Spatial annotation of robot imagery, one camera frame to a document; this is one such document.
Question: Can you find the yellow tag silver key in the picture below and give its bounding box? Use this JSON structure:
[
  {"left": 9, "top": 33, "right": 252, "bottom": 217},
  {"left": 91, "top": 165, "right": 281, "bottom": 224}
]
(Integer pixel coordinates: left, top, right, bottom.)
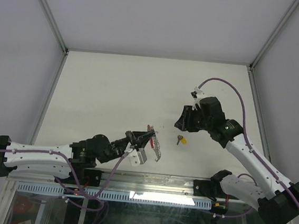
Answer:
[{"left": 176, "top": 135, "right": 187, "bottom": 145}]

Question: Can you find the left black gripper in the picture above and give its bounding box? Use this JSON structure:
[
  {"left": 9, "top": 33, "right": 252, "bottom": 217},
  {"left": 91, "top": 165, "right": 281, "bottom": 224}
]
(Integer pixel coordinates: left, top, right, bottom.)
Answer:
[{"left": 98, "top": 125, "right": 155, "bottom": 169}]

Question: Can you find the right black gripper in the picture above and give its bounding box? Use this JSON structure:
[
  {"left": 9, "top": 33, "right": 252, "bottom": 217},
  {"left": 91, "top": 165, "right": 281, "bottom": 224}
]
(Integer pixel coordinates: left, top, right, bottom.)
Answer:
[{"left": 173, "top": 104, "right": 213, "bottom": 134}]

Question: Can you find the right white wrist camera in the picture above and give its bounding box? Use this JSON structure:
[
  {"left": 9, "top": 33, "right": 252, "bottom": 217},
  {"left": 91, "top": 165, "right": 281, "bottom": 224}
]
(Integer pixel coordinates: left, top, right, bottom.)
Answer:
[{"left": 190, "top": 87, "right": 206, "bottom": 111}]

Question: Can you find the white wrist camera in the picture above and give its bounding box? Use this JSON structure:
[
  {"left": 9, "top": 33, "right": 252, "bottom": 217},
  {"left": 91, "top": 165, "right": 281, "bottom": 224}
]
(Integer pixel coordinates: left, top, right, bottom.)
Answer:
[
  {"left": 190, "top": 87, "right": 206, "bottom": 111},
  {"left": 125, "top": 147, "right": 147, "bottom": 167}
]

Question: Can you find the right aluminium frame post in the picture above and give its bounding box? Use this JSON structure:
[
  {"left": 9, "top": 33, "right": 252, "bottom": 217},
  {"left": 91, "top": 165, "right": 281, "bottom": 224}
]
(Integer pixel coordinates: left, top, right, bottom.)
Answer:
[{"left": 250, "top": 0, "right": 299, "bottom": 70}]

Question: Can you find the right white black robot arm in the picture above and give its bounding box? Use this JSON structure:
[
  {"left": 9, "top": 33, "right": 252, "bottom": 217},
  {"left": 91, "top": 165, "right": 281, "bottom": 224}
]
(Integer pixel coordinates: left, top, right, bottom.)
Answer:
[{"left": 174, "top": 91, "right": 299, "bottom": 224}]

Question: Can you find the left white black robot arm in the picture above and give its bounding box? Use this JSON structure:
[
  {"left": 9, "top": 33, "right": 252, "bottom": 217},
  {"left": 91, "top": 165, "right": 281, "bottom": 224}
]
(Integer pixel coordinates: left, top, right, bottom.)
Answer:
[{"left": 0, "top": 130, "right": 156, "bottom": 184}]

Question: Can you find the left aluminium frame post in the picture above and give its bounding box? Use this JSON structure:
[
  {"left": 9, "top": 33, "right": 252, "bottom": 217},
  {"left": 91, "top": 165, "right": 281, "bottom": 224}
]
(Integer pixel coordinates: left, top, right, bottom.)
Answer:
[{"left": 38, "top": 0, "right": 69, "bottom": 56}]

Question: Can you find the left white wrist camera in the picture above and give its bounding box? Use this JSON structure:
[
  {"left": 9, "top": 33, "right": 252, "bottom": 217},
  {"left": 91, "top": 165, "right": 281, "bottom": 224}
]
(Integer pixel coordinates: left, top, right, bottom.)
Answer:
[{"left": 125, "top": 147, "right": 147, "bottom": 167}]

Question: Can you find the white slotted cable duct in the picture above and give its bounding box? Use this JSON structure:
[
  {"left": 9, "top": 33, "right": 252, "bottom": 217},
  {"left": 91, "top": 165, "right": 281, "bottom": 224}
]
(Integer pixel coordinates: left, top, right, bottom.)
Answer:
[{"left": 17, "top": 182, "right": 212, "bottom": 210}]

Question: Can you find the aluminium frame post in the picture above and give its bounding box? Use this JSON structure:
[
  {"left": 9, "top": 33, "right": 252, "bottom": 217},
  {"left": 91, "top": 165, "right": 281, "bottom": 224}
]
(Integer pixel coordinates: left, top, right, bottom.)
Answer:
[
  {"left": 38, "top": 0, "right": 69, "bottom": 56},
  {"left": 250, "top": 0, "right": 299, "bottom": 70}
]

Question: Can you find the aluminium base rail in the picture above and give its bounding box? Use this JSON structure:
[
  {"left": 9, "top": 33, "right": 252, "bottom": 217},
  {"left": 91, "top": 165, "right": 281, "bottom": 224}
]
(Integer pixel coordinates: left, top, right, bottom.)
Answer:
[{"left": 6, "top": 158, "right": 242, "bottom": 203}]

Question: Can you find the red handled keyring holder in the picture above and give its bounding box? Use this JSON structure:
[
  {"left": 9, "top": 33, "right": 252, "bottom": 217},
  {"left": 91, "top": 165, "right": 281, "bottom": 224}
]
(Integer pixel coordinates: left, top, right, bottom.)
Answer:
[{"left": 147, "top": 125, "right": 161, "bottom": 162}]

